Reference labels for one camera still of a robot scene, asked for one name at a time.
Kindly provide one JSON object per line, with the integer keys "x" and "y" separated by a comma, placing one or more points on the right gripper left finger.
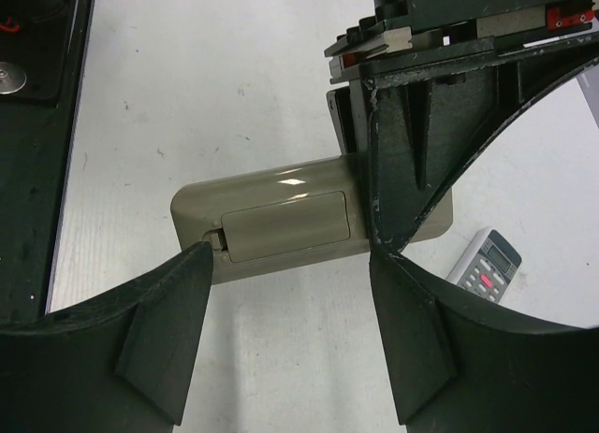
{"x": 121, "y": 361}

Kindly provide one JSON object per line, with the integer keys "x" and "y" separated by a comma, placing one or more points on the grey white remote control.
{"x": 487, "y": 267}

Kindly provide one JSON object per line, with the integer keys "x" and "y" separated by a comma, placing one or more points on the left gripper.
{"x": 425, "y": 117}

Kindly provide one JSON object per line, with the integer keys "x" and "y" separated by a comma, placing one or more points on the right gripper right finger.
{"x": 459, "y": 363}

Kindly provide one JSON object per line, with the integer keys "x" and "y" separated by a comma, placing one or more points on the beige remote control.
{"x": 276, "y": 219}

